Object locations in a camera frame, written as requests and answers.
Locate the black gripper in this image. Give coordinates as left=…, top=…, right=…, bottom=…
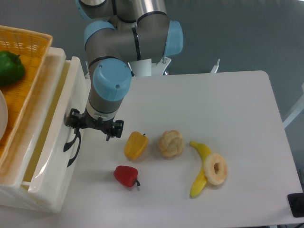
left=65, top=108, right=124, bottom=141

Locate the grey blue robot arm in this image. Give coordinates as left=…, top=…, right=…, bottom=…
left=65, top=0, right=183, bottom=138

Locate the white drawer cabinet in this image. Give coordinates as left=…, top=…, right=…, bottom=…
left=0, top=47, right=89, bottom=213

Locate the yellow bell pepper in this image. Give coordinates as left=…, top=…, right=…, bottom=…
left=124, top=131, right=149, bottom=160

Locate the red bell pepper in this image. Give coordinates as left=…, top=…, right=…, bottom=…
left=114, top=165, right=141, bottom=188

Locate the round knotted bread roll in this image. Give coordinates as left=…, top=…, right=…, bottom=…
left=158, top=130, right=184, bottom=158

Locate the white plate edge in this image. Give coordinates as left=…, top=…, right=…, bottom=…
left=0, top=92, right=8, bottom=139

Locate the green bell pepper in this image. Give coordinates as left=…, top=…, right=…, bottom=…
left=0, top=50, right=26, bottom=86

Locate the orange woven basket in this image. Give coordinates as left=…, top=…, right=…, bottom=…
left=0, top=25, right=53, bottom=164

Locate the yellow banana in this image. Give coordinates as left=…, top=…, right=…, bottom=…
left=190, top=141, right=211, bottom=198

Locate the black device at edge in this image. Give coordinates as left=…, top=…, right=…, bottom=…
left=287, top=193, right=304, bottom=218

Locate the beige bagel ring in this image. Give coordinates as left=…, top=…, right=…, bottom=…
left=204, top=152, right=228, bottom=186

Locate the white frame bar right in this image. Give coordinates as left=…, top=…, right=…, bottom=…
left=283, top=84, right=304, bottom=128

